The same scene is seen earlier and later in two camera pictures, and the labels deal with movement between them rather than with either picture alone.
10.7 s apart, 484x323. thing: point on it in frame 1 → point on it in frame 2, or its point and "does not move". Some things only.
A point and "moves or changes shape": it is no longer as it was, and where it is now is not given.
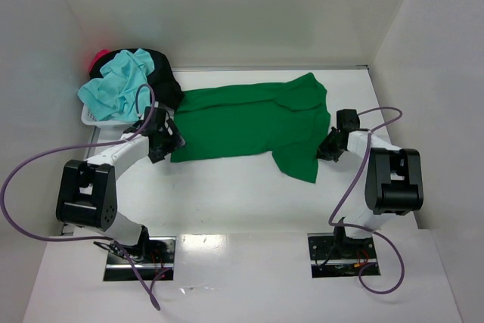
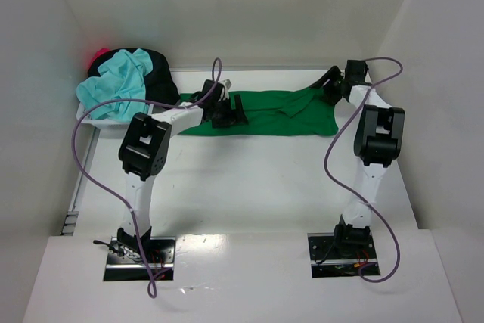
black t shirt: x=165 y=88 does not move
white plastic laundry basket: x=107 y=128 → x=80 y=110
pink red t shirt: x=97 y=55 does not move
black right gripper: x=327 y=148 → x=332 y=86
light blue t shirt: x=122 y=92 does not move
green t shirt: x=285 y=121 moves or changes shape
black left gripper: x=172 y=140 → x=225 y=113
